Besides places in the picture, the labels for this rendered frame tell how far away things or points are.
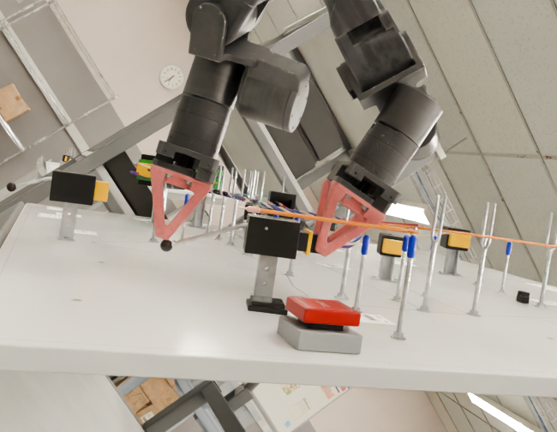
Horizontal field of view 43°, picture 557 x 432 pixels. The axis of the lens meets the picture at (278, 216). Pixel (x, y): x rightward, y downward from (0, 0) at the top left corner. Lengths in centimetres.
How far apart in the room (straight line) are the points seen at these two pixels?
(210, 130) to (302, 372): 31
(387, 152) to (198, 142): 20
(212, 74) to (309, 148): 119
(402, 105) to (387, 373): 32
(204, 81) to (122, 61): 758
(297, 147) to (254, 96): 117
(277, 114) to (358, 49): 13
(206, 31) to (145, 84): 761
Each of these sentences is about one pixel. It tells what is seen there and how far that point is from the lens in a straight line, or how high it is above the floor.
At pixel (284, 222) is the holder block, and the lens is 75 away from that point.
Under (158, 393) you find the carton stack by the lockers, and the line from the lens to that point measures 853.
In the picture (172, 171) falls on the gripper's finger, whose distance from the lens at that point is 74.
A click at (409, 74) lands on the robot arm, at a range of 79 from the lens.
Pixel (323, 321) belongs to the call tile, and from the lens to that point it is 57.
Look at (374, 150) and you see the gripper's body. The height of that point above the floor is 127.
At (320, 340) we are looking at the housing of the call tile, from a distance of 57.
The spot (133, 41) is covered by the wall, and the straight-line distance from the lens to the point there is 835.
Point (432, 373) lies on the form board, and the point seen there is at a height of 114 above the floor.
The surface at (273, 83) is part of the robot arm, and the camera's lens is 73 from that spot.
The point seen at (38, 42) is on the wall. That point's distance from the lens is 829.
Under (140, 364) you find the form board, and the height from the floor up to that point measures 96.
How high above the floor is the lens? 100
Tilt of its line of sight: 12 degrees up
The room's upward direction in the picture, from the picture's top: 57 degrees clockwise
